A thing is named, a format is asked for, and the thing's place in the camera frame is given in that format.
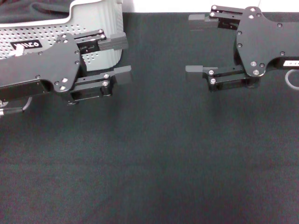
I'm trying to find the silver connector plug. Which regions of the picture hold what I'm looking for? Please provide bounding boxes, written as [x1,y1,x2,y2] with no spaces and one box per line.
[13,44,26,57]

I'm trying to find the dark cloth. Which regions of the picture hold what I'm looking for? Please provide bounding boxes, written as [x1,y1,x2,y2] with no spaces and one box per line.
[0,0,73,24]

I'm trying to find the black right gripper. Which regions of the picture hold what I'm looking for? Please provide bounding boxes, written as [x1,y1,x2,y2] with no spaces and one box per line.
[185,5,299,92]

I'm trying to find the grey perforated storage box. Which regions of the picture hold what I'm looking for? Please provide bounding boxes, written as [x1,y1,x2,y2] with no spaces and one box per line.
[0,0,124,73]

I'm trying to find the black tablecloth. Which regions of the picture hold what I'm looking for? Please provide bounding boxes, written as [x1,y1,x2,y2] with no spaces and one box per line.
[0,11,299,224]

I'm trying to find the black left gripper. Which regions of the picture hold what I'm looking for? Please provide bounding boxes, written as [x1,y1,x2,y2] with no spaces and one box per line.
[0,29,132,105]

